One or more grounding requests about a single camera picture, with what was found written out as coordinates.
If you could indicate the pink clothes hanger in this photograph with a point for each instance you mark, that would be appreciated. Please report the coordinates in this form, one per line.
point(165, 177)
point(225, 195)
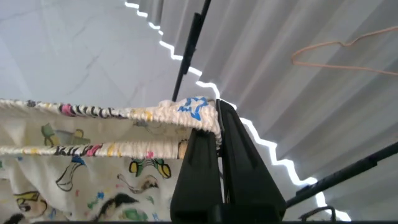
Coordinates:
point(323, 66)

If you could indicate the white curtain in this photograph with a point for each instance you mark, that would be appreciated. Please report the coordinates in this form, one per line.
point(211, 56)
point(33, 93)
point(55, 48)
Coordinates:
point(280, 93)

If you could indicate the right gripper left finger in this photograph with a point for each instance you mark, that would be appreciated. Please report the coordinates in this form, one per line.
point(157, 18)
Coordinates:
point(199, 186)

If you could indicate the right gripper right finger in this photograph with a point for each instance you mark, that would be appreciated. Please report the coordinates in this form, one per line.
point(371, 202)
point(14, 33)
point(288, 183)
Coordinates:
point(248, 186)

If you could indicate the black clothes rack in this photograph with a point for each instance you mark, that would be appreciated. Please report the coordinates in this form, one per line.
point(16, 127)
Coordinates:
point(189, 46)

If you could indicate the cream printed garment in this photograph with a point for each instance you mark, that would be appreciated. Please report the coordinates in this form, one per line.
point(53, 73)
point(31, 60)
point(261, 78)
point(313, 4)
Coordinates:
point(93, 174)

